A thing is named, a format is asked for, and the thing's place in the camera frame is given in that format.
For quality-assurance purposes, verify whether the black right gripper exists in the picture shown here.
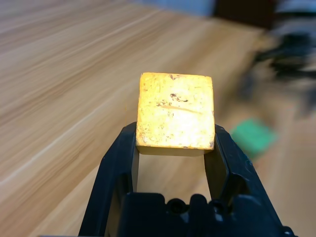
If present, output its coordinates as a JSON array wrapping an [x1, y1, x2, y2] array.
[[274, 34, 316, 75]]

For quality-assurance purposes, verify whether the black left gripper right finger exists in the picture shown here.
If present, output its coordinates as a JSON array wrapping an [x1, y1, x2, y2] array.
[[204, 123, 264, 208]]

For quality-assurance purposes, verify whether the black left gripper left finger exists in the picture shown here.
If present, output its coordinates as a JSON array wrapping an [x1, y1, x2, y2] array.
[[78, 121, 139, 237]]

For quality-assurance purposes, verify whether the green wooden block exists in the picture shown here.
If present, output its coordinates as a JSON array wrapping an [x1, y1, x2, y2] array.
[[229, 118, 278, 158]]

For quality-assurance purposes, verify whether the yellow wooden block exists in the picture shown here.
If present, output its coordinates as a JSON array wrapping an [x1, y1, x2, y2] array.
[[135, 72, 215, 157]]

